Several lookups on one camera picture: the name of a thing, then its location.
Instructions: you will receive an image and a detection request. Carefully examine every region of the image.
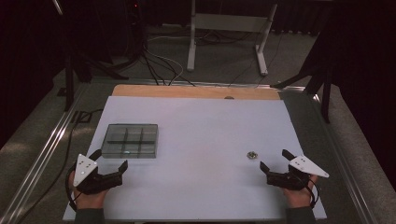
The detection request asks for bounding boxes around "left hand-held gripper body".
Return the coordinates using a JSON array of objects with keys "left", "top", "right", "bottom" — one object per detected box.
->
[{"left": 73, "top": 153, "right": 124, "bottom": 196}]

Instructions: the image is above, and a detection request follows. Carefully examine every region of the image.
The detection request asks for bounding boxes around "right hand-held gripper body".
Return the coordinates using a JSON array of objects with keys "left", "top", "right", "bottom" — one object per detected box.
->
[{"left": 265, "top": 154, "right": 330, "bottom": 191}]

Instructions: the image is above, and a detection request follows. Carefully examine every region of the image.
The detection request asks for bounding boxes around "clear plastic compartment box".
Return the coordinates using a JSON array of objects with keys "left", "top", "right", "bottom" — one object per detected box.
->
[{"left": 101, "top": 123, "right": 159, "bottom": 160}]

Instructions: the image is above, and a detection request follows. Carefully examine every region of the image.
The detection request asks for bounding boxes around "person's right hand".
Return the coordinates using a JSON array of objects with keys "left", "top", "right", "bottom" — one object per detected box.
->
[{"left": 281, "top": 175, "right": 319, "bottom": 209}]

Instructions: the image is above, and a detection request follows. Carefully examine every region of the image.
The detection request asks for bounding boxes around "person's left hand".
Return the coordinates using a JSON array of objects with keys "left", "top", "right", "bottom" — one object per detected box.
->
[{"left": 68, "top": 170, "right": 110, "bottom": 210}]

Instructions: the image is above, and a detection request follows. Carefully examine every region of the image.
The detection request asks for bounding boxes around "black metal stand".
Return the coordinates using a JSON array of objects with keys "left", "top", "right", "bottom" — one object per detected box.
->
[
  {"left": 270, "top": 29, "right": 334, "bottom": 124},
  {"left": 63, "top": 46, "right": 130, "bottom": 112}
]

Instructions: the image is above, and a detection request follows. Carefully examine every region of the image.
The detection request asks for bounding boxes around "white table cover sheet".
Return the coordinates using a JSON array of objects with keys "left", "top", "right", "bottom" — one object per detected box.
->
[{"left": 63, "top": 95, "right": 328, "bottom": 222}]

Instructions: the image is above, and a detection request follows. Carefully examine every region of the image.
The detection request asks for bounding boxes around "dark equipment rack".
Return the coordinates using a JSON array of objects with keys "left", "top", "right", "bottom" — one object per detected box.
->
[{"left": 122, "top": 0, "right": 148, "bottom": 62}]

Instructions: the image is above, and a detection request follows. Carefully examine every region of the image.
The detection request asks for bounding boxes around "left hand-held gripper cable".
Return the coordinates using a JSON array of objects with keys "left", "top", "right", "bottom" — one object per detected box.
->
[{"left": 64, "top": 163, "right": 79, "bottom": 213}]

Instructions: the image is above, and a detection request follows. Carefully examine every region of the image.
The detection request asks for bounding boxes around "hand-held gripper cable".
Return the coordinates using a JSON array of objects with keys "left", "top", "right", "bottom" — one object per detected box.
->
[
  {"left": 298, "top": 173, "right": 321, "bottom": 209},
  {"left": 64, "top": 163, "right": 79, "bottom": 213}
]

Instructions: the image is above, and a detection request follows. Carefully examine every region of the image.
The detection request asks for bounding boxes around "long black floor cable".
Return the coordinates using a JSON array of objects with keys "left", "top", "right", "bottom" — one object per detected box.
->
[{"left": 17, "top": 107, "right": 105, "bottom": 224}]

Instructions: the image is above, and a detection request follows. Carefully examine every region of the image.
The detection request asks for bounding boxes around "right hand-held gripper cable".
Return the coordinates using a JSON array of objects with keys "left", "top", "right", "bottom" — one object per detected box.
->
[{"left": 298, "top": 173, "right": 321, "bottom": 209}]

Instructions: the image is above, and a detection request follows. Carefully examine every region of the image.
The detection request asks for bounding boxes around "aluminium floor rail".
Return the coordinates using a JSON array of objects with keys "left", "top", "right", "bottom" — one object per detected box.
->
[
  {"left": 0, "top": 83, "right": 91, "bottom": 224},
  {"left": 306, "top": 90, "right": 379, "bottom": 224}
]

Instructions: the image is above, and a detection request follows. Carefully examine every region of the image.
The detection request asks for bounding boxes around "thin black floor cable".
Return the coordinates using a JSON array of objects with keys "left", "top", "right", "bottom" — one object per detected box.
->
[{"left": 228, "top": 31, "right": 285, "bottom": 89}]

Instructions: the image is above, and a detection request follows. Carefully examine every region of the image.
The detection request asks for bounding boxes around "black floor cable bundle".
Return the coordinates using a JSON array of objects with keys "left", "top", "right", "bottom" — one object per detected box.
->
[{"left": 140, "top": 43, "right": 197, "bottom": 88}]

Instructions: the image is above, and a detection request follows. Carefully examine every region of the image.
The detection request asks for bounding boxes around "white floor cable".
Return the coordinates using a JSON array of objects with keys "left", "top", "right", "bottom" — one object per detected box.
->
[{"left": 145, "top": 35, "right": 185, "bottom": 86}]

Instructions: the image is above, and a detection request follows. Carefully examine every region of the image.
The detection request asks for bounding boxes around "white metal table frame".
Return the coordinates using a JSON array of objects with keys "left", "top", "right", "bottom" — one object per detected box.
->
[{"left": 186, "top": 0, "right": 278, "bottom": 77}]

